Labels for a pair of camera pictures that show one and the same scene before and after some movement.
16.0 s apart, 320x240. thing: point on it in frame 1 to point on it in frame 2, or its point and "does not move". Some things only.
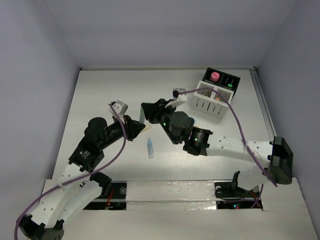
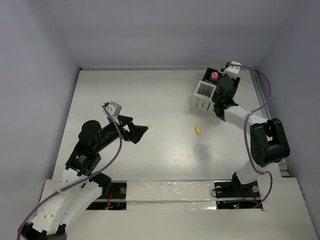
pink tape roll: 215,76 does not move
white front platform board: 186,210 does not move
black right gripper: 153,111 to 221,76
